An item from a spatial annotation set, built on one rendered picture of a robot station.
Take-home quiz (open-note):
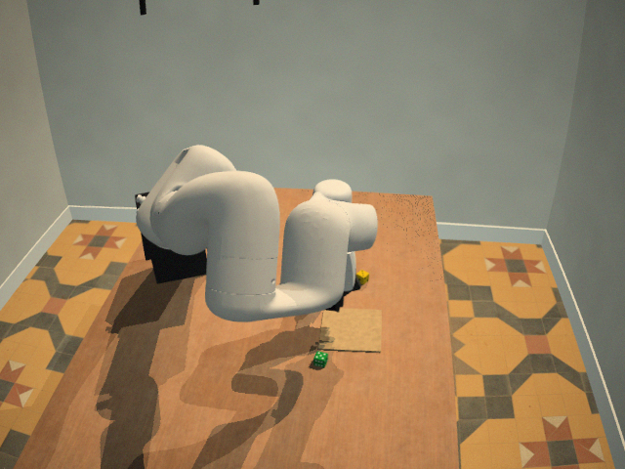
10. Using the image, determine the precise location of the yellow die with black pips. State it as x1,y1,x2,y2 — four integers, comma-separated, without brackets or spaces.
356,270,369,284

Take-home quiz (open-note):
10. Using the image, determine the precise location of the beige flat mat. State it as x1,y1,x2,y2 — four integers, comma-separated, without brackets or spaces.
318,308,382,353

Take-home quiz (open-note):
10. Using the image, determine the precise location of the green die with white pips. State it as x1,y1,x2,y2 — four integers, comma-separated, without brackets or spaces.
313,351,328,367

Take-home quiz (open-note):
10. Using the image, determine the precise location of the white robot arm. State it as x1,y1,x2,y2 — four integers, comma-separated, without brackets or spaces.
136,146,378,322

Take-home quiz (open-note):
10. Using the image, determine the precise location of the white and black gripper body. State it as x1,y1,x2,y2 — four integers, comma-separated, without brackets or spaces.
344,252,356,291

